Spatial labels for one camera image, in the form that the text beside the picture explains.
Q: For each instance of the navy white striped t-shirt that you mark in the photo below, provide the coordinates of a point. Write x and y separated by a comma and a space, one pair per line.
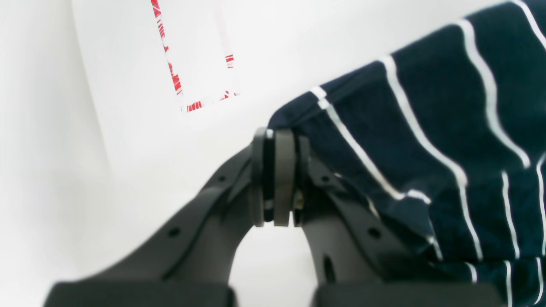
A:
446, 138

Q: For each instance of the red tape rectangle marking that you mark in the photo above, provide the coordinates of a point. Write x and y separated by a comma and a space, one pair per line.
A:
198, 51

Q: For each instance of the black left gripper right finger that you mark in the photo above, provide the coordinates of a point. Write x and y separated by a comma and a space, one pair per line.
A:
359, 262

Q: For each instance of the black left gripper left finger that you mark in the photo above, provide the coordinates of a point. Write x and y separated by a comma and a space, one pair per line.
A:
187, 262

